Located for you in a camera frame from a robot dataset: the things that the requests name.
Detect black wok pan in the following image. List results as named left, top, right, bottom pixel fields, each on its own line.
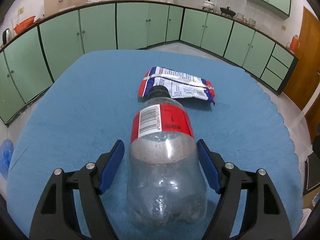
left=220, top=7, right=236, bottom=18

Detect orange thermos flask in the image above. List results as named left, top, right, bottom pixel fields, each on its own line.
left=290, top=35, right=300, bottom=53

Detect black framed board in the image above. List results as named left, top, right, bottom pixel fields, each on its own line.
left=303, top=152, right=320, bottom=195

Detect white cooking pot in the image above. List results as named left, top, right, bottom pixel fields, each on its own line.
left=202, top=0, right=215, bottom=12

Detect blue felt table cloth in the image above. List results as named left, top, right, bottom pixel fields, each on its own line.
left=7, top=50, right=303, bottom=235

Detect clear plastic bottle red label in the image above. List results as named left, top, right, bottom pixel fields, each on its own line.
left=127, top=86, right=207, bottom=228

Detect orange plastic basin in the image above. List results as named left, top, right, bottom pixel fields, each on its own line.
left=14, top=16, right=35, bottom=35

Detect blue white snack wrapper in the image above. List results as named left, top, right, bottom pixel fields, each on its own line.
left=138, top=66, right=215, bottom=103

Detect left wooden door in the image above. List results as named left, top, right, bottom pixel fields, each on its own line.
left=283, top=8, right=319, bottom=109

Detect steel electric kettle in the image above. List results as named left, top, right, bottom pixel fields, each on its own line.
left=2, top=28, right=14, bottom=45

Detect green lower kitchen cabinets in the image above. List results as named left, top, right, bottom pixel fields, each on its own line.
left=1, top=1, right=298, bottom=124

